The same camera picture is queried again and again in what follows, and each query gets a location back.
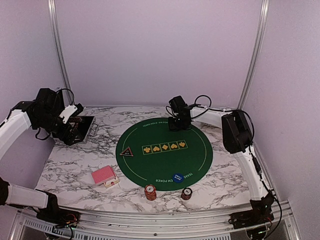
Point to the playing card box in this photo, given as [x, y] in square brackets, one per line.
[111, 182]

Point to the blue small blind button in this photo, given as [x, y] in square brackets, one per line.
[178, 178]

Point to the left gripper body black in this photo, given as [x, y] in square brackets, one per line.
[61, 134]

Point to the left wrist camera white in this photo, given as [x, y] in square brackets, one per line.
[67, 113]

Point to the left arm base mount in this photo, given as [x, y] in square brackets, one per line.
[54, 214]

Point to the left aluminium frame post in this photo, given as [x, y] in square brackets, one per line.
[57, 42]

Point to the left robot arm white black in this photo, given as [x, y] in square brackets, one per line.
[46, 112]

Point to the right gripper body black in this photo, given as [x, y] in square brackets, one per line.
[177, 125]

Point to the aluminium frame post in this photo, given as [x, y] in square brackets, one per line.
[257, 46]
[57, 42]

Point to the round green poker mat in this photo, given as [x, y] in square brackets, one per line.
[159, 153]

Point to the right aluminium frame post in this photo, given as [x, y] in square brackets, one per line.
[257, 46]

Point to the triangular all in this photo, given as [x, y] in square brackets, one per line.
[127, 152]

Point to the orange poker chip stack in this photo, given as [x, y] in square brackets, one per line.
[150, 192]

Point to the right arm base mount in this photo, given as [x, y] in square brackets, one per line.
[260, 213]

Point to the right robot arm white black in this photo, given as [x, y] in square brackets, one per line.
[237, 138]

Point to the aluminium poker case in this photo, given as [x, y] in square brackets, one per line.
[89, 126]

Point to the red playing card deck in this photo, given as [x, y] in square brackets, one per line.
[103, 175]

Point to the aluminium front rail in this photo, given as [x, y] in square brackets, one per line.
[107, 225]

